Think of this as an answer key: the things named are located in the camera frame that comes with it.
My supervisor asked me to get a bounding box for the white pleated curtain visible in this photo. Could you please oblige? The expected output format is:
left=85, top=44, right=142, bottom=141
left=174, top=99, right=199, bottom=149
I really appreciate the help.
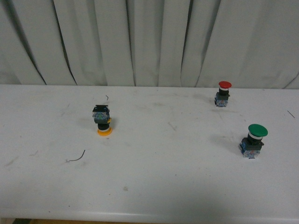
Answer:
left=0, top=0, right=299, bottom=89

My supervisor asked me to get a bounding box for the yellow push button switch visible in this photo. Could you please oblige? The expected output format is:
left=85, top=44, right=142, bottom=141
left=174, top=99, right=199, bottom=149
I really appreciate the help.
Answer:
left=92, top=105, right=112, bottom=136

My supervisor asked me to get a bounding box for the red push button switch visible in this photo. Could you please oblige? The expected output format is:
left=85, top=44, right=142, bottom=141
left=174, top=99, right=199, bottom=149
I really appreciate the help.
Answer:
left=214, top=81, right=232, bottom=107

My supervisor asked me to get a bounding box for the green push button switch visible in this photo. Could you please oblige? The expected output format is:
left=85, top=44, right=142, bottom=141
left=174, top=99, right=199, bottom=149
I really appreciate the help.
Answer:
left=240, top=124, right=268, bottom=158

